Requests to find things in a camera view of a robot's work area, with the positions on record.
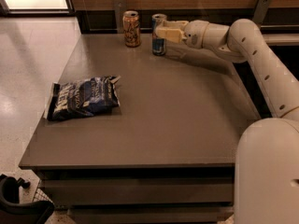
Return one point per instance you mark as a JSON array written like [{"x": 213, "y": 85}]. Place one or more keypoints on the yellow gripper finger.
[
  {"x": 175, "y": 24},
  {"x": 171, "y": 34}
]

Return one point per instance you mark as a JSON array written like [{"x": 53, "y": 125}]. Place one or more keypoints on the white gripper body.
[{"x": 196, "y": 34}]

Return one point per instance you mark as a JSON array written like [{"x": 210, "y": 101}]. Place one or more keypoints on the red bull can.
[{"x": 158, "y": 44}]

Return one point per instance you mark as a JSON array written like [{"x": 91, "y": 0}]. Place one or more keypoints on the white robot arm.
[{"x": 267, "y": 156}]

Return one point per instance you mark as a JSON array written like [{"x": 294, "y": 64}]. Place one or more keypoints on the orange soda can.
[{"x": 131, "y": 28}]

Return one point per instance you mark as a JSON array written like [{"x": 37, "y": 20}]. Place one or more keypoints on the blue chip bag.
[{"x": 82, "y": 98}]

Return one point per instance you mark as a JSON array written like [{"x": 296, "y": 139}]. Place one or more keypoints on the grey drawer cabinet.
[{"x": 165, "y": 155}]

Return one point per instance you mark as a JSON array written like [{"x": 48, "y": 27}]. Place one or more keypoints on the black chair base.
[{"x": 14, "y": 212}]

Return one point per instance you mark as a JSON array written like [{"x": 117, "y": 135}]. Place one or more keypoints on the left metal bracket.
[{"x": 119, "y": 9}]

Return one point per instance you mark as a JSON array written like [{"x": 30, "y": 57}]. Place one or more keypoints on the metal bracket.
[
  {"x": 260, "y": 11},
  {"x": 119, "y": 9}
]

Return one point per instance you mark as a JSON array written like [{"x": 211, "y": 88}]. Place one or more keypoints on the right metal bracket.
[{"x": 260, "y": 11}]

